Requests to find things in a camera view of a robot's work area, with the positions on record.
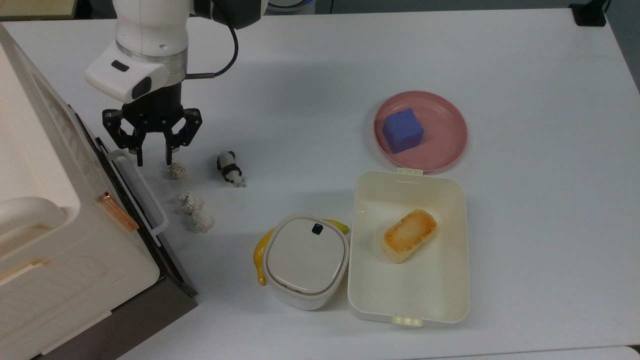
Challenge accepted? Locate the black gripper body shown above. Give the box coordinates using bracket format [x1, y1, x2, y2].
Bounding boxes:
[120, 81, 188, 135]

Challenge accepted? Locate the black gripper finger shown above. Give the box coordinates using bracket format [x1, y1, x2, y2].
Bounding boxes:
[162, 107, 203, 166]
[102, 108, 147, 167]

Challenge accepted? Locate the cream open plastic container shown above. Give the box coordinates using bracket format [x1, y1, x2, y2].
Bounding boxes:
[347, 168, 471, 328]

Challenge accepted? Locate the panda figurine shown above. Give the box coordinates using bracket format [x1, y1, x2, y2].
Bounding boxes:
[216, 150, 247, 188]

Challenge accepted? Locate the yellow banana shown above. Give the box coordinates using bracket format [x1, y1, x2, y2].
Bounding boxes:
[253, 219, 350, 287]

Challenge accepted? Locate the light wooden board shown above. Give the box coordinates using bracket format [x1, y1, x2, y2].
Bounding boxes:
[0, 0, 79, 21]

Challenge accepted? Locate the white lidded round bin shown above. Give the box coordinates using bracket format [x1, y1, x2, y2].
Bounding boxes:
[262, 214, 350, 311]

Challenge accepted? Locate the purple cube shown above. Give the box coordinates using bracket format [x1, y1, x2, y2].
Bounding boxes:
[382, 108, 425, 154]

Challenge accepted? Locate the toasted bread piece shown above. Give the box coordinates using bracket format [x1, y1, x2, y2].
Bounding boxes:
[381, 209, 438, 264]

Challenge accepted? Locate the pink plate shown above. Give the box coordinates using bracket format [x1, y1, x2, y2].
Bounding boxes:
[373, 90, 469, 174]

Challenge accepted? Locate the black stand base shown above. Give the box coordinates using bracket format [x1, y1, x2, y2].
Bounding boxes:
[570, 0, 612, 27]

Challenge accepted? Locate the copper door handle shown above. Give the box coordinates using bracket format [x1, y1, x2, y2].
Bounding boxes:
[98, 191, 140, 232]

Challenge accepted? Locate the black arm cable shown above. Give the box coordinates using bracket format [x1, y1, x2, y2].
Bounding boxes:
[187, 24, 240, 80]

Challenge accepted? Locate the dark drawer with white handle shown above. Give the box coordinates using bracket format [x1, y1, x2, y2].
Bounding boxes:
[67, 104, 198, 298]

